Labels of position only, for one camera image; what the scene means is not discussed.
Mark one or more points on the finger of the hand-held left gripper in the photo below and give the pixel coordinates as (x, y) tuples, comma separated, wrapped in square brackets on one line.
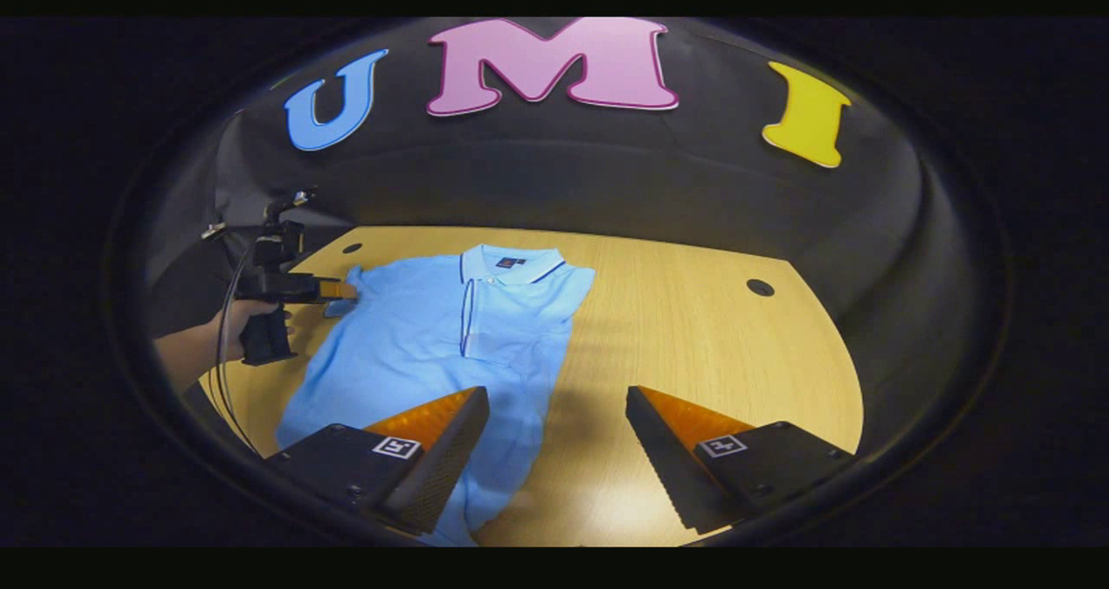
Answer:
[(340, 290)]

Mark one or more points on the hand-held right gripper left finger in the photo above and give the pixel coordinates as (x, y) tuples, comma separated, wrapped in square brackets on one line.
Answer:
[(450, 468)]

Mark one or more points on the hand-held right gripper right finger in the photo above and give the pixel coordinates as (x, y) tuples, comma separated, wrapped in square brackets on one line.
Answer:
[(663, 468)]

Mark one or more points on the light blue T-shirt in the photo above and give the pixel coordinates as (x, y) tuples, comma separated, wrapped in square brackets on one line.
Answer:
[(416, 338)]

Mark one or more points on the black backdrop cloth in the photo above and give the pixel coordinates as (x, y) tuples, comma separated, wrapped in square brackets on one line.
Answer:
[(606, 173)]

